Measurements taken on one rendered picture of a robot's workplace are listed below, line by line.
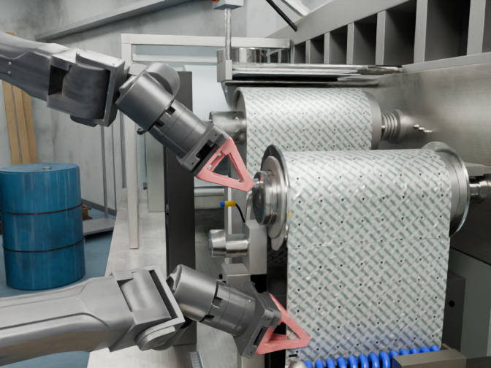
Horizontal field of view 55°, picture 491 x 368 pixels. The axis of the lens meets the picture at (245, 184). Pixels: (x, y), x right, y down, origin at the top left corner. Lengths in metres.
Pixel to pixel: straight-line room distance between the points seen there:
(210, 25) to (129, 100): 3.84
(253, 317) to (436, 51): 0.61
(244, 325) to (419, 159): 0.33
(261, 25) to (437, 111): 2.73
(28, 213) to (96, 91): 3.23
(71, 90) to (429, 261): 0.52
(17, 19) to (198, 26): 3.91
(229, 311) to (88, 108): 0.30
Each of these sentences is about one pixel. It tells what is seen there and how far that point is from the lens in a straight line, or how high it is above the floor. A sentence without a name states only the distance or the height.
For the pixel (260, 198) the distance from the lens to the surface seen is 0.65.
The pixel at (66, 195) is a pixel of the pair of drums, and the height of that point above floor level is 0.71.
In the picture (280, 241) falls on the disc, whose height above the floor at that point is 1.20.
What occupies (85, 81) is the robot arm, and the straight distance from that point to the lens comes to 0.61.
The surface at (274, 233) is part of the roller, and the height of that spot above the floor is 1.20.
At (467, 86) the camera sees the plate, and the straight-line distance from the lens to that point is 0.84.
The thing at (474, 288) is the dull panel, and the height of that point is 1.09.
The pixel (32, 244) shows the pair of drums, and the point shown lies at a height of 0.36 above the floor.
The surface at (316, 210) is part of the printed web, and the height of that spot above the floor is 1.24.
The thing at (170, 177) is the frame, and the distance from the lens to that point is 0.91.
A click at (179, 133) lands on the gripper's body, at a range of 0.60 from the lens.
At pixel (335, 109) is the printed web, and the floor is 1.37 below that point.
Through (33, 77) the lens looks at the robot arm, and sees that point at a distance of 0.64.
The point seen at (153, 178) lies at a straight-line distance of 1.62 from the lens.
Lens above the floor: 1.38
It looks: 9 degrees down
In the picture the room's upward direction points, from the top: straight up
